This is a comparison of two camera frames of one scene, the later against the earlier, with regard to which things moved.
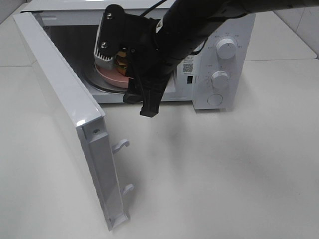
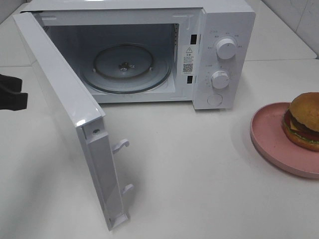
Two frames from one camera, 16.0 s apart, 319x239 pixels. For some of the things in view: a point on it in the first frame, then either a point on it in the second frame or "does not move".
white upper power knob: [226, 48] does not move
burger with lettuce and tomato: [121, 60] to [301, 121]
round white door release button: [215, 99] does not move
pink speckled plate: [112, 76] to [271, 142]
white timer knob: [220, 79] does not move
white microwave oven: [217, 76] does not move
